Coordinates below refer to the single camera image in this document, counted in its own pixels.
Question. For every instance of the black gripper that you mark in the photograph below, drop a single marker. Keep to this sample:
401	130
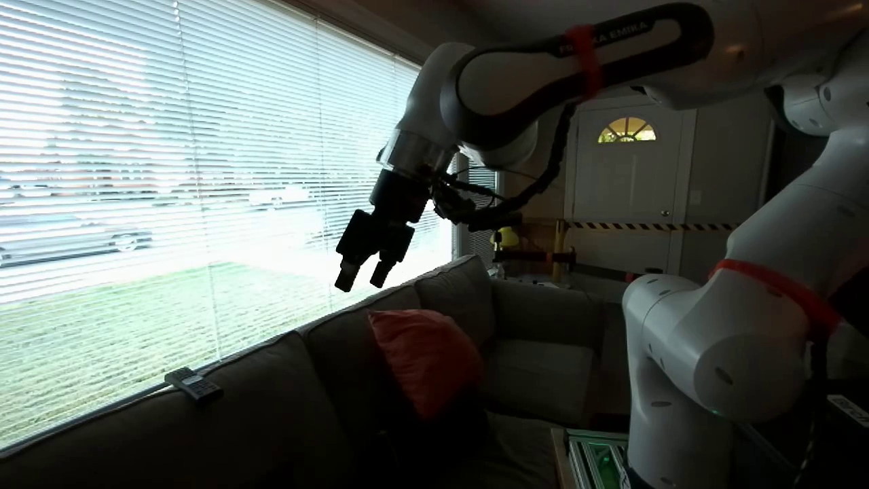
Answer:
383	226

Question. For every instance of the dark remote control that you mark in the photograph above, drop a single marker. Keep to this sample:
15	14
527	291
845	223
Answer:
192	385

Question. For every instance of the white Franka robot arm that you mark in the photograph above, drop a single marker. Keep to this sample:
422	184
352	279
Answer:
723	363

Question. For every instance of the orange cushion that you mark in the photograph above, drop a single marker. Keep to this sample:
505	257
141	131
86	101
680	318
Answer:
424	356

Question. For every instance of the black cushion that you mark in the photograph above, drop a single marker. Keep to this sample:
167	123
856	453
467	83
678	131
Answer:
424	453

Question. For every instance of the small yellow object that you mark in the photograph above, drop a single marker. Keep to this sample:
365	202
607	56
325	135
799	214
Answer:
505	241

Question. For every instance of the grey fabric sofa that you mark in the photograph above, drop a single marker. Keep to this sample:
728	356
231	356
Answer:
272	418

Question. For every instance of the white window blinds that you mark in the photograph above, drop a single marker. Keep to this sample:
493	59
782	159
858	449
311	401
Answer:
137	136

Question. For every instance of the white door with fan window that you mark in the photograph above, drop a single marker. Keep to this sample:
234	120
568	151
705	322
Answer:
633	180

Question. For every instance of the black yellow caution tape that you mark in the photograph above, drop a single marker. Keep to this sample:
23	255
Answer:
653	223

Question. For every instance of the parked silver car outside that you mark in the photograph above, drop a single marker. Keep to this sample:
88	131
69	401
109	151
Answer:
72	241

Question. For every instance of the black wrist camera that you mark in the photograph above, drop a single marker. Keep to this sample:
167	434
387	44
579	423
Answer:
452	204

